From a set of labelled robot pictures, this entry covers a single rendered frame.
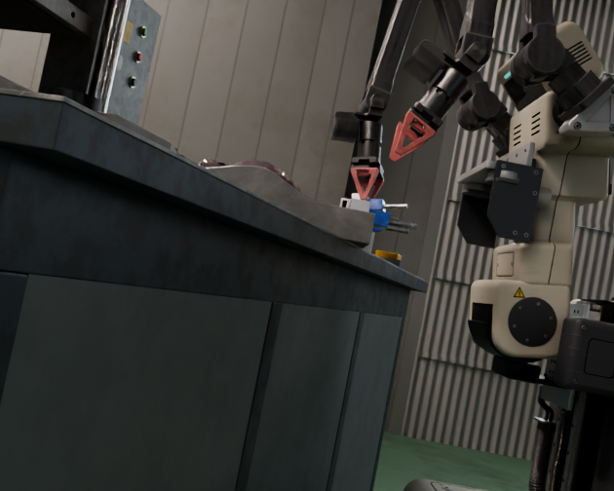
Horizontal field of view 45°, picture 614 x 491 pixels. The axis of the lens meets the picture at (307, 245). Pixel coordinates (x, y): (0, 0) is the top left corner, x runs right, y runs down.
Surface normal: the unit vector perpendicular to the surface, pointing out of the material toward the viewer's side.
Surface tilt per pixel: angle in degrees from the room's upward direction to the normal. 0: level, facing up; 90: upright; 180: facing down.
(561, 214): 90
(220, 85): 90
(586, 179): 90
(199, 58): 90
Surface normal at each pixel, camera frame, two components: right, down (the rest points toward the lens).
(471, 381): 0.04, -0.05
